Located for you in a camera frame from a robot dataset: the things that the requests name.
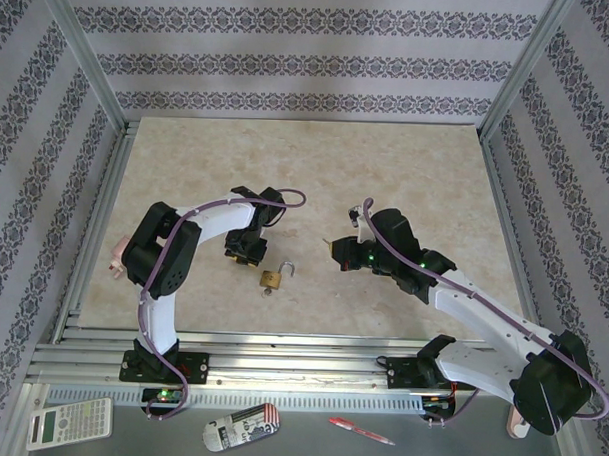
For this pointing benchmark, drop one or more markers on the pink plastic gadget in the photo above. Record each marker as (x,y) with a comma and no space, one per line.
(117,261)

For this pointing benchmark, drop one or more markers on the red pen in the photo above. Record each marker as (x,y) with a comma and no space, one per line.
(360,431)

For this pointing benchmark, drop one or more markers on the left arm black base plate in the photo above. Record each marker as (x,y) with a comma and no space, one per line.
(194,366)

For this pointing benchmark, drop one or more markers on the pink white stapler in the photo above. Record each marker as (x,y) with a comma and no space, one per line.
(515,428)

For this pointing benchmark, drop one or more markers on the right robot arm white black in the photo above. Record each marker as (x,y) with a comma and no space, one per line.
(496,330)

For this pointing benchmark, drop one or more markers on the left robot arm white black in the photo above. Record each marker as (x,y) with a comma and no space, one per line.
(158,263)

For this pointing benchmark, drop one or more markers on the brass padlock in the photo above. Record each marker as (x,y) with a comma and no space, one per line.
(271,279)

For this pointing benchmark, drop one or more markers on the white scientific calculator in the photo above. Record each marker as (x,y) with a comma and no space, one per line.
(70,424)

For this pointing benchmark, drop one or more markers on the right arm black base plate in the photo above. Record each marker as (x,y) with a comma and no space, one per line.
(402,374)

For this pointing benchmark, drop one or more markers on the printed pencil case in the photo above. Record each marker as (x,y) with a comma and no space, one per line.
(242,428)

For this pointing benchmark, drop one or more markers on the small key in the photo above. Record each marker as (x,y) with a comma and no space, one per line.
(267,291)

